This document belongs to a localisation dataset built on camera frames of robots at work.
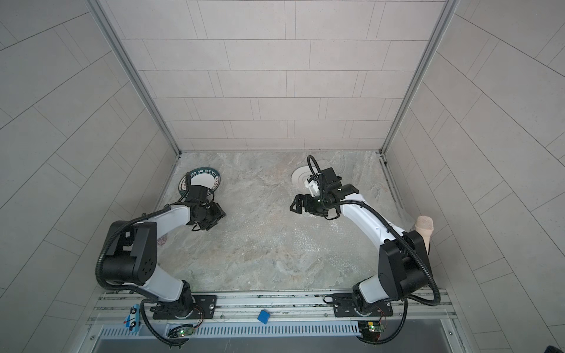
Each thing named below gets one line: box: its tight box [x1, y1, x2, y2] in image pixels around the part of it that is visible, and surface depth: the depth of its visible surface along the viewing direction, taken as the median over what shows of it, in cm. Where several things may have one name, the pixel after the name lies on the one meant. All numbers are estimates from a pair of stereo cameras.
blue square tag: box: [257, 309, 271, 325], surface depth 70 cm
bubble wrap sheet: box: [214, 209, 381, 289], surface depth 84 cm
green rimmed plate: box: [178, 166, 221, 198], surface depth 107 cm
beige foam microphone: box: [414, 214, 435, 255], surface depth 63 cm
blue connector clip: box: [124, 303, 141, 333], surface depth 69 cm
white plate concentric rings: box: [290, 164, 318, 194], surface depth 108 cm
